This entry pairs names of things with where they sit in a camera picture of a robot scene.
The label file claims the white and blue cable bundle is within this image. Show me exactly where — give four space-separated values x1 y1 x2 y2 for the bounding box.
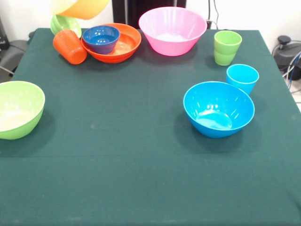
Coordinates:
282 50 301 104

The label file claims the large orange bowl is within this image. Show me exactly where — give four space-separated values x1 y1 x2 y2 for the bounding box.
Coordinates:
49 0 111 20

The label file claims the black wall cable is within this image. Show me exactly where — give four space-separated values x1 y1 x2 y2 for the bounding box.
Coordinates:
212 0 220 29

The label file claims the large pink bowl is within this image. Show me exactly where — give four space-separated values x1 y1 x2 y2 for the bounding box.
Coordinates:
138 6 208 57

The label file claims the large green bowl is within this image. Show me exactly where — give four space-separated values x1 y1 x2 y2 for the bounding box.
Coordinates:
0 81 46 140

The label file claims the light blue bowl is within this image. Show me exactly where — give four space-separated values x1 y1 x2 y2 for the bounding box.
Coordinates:
183 81 255 139

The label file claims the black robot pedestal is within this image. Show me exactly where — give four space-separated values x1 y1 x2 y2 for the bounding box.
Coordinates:
111 0 187 30

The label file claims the red-orange bowl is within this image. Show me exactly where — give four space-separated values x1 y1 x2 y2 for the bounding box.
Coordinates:
81 23 142 64

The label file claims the green cup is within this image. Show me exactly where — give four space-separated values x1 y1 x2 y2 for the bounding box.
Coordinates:
214 30 243 66

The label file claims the small dark blue bowl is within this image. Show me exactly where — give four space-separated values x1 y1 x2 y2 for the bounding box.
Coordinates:
82 25 121 55

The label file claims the dark green tablecloth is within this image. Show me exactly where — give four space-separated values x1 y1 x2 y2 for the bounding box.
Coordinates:
0 27 301 226

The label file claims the red-orange cup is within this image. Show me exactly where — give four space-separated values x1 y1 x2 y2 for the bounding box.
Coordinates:
52 29 88 65

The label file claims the light blue cup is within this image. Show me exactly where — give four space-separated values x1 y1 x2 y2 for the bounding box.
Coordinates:
226 64 260 96

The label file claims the black stand base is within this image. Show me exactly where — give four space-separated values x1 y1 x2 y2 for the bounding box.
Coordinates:
272 35 301 71

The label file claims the small green bowl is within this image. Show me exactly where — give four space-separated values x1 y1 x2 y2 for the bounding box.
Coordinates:
50 14 82 38

